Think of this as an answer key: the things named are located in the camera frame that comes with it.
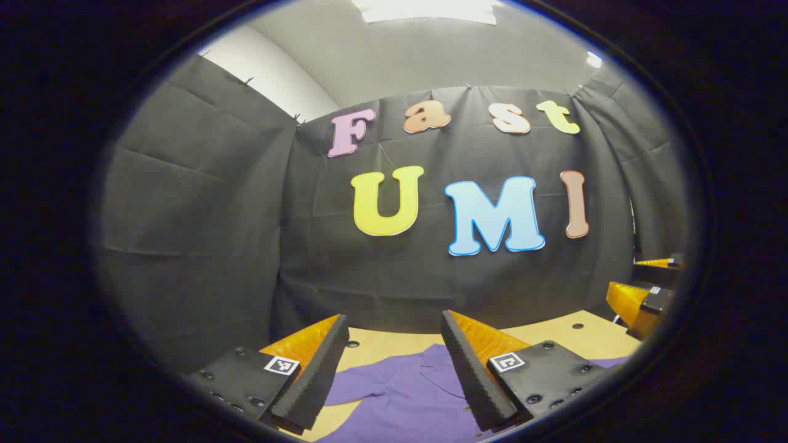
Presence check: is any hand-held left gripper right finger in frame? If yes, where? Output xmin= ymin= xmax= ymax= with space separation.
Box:
xmin=441 ymin=309 xmax=610 ymax=433

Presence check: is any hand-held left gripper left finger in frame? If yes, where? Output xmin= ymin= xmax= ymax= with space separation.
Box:
xmin=188 ymin=314 xmax=350 ymax=434

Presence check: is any ceiling light panel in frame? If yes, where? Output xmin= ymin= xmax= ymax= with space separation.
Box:
xmin=353 ymin=0 xmax=498 ymax=26

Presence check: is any purple button shirt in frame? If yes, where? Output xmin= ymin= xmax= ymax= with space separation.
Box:
xmin=317 ymin=343 xmax=630 ymax=443

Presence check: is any black backdrop cloth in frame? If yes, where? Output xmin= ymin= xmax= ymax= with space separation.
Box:
xmin=98 ymin=54 xmax=687 ymax=376

